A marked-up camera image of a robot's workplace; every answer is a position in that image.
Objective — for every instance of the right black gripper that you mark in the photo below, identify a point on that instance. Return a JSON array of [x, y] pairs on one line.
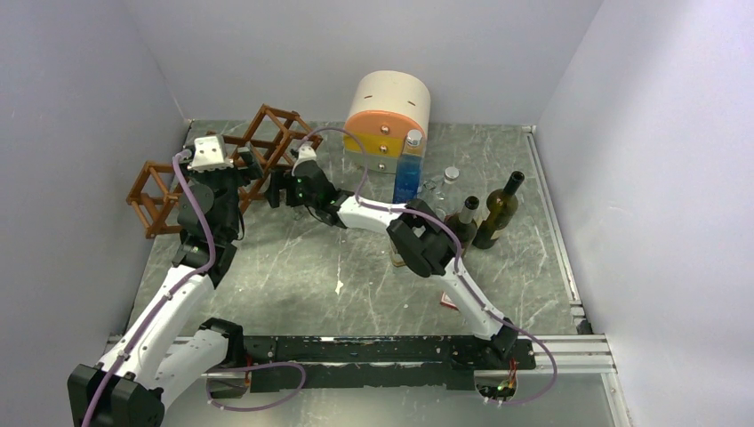
[[282, 180]]

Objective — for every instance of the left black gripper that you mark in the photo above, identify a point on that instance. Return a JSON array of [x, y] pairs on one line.
[[250, 171]]

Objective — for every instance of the brown wooden wine rack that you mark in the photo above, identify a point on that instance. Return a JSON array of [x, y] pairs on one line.
[[268, 143]]

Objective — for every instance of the clear bottle silver cap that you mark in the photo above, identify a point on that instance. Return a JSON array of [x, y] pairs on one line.
[[437, 191]]

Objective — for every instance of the clear bottle black gold label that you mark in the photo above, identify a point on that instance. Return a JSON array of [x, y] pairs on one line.
[[395, 257]]

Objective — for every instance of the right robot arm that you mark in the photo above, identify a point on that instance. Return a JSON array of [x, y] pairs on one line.
[[428, 247]]

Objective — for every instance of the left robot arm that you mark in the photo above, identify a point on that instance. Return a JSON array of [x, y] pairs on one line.
[[135, 382]]

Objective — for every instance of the tall blue glass bottle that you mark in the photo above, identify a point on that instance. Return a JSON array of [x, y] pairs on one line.
[[407, 181]]

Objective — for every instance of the dark brown wine bottle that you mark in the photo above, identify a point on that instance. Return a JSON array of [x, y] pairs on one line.
[[460, 218]]

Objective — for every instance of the olive green wine bottle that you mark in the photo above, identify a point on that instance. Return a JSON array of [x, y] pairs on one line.
[[502, 204]]

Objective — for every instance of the cylindrical drawer cabinet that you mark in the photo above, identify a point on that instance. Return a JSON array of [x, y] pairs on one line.
[[388, 117]]

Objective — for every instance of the small red white box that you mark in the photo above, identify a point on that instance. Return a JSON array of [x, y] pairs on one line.
[[447, 302]]

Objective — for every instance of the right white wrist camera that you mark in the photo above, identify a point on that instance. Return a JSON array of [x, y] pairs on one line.
[[305, 153]]

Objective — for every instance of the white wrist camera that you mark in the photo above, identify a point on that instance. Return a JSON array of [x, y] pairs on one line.
[[208, 153], [305, 153]]

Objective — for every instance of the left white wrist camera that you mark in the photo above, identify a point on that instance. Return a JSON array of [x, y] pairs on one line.
[[208, 153]]

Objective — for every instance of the black base frame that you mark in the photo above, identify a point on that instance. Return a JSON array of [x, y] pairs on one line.
[[287, 375]]

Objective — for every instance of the aluminium rail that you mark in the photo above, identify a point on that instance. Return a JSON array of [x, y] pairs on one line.
[[572, 354]]

